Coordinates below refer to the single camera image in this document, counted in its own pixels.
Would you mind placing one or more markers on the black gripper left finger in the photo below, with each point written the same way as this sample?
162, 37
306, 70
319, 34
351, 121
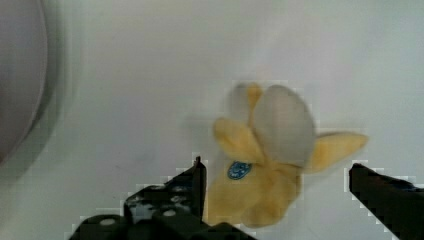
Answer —
169, 211

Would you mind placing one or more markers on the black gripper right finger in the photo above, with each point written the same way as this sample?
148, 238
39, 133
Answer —
396, 203

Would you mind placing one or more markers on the yellow plush peeled banana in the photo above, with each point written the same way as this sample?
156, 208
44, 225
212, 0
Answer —
268, 150

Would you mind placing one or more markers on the pink oval plate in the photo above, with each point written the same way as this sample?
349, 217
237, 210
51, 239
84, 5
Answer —
23, 58

